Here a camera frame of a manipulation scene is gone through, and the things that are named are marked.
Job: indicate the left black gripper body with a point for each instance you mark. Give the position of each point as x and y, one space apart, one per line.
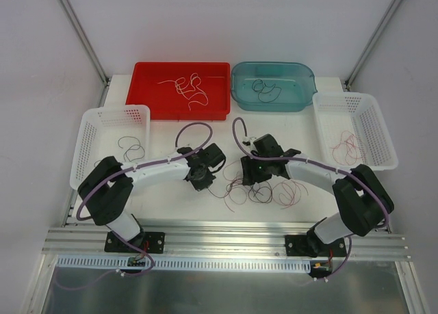
199 178

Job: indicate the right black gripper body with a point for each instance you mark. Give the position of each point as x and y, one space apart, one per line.
246 170

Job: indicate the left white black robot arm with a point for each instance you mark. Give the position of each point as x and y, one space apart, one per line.
106 190

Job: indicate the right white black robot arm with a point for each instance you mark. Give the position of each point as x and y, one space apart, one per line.
363 203

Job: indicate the red plastic tray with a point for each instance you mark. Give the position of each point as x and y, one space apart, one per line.
182 90

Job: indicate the teal translucent plastic tub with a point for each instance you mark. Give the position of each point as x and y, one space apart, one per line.
272 86

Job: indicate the left white perforated basket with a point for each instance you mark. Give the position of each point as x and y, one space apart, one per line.
121 132

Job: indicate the white perforated basket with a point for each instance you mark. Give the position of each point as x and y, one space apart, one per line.
121 132
351 130

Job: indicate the right white perforated basket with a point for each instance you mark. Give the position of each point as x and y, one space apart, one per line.
351 130

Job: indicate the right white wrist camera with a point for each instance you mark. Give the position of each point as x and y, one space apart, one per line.
248 141

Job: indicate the aluminium mounting rail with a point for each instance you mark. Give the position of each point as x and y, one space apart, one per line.
223 240

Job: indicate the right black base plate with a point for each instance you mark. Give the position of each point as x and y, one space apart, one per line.
306 246

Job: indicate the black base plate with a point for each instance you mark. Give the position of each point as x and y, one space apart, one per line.
306 246
151 242

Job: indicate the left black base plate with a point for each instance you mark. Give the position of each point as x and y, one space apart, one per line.
151 242

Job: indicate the white slotted cable duct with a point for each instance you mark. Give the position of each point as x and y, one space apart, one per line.
185 264

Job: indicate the left aluminium frame post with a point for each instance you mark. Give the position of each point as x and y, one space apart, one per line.
71 15

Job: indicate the aluminium frame post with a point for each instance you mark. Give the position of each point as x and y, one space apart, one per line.
71 15
376 35

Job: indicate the right aluminium frame post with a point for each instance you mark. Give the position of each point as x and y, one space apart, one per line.
376 35

